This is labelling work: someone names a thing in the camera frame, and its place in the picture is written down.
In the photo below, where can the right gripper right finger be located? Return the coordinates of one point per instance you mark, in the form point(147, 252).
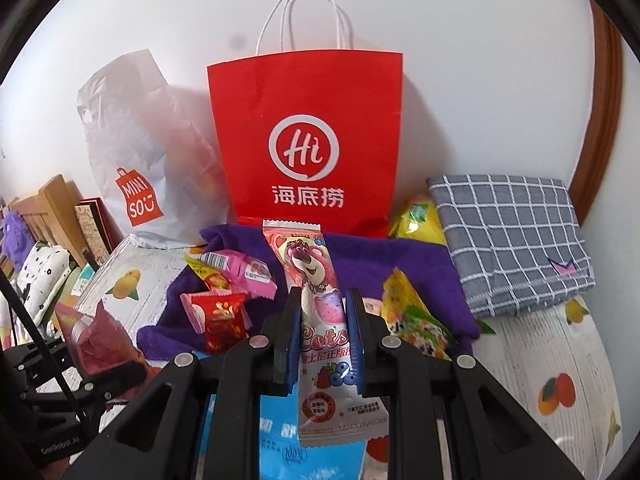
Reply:
point(447, 419)

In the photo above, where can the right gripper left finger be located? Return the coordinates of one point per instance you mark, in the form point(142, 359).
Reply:
point(200, 418)

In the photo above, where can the pink strawberry snack packet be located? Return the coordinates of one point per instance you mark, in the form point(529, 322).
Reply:
point(98, 342)

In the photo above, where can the pale pink peach cake packet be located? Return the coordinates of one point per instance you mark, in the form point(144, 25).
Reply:
point(192, 312)

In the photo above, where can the red small snack packet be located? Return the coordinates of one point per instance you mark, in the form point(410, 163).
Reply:
point(221, 318)

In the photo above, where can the green snack packet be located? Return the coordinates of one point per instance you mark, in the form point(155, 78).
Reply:
point(418, 327)

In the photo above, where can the pink bear candy packet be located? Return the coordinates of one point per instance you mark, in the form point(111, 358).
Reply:
point(330, 409)

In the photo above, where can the yellow triangular snack packet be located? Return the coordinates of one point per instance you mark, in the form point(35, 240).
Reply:
point(398, 294)

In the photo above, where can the magenta yellow snack packet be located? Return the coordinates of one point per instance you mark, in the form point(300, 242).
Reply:
point(233, 272)

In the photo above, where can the white pink small snack packet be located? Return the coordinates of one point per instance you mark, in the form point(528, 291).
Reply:
point(373, 306)

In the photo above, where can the black white spotted cushion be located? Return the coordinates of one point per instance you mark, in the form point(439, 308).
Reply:
point(42, 275)

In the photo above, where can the blue tissue pack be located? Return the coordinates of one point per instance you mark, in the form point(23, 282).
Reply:
point(282, 457)

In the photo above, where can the fruit print tablecloth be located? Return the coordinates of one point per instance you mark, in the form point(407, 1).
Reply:
point(552, 361)

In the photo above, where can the patterned book box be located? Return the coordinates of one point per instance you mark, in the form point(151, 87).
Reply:
point(99, 228)

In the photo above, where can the wooden chair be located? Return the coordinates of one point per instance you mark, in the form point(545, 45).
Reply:
point(50, 215)

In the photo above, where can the grey checked folded cloth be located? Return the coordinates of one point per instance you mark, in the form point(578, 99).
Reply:
point(515, 241)

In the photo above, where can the yellow green chip bag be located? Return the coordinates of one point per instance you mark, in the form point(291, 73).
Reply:
point(417, 219)

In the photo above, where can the white Miniso plastic bag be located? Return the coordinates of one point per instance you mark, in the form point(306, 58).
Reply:
point(158, 175)

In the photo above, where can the red Haidilao paper bag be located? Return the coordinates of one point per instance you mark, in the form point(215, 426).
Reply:
point(310, 135)

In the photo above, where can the brown wooden door frame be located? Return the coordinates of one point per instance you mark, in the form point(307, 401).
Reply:
point(600, 135)

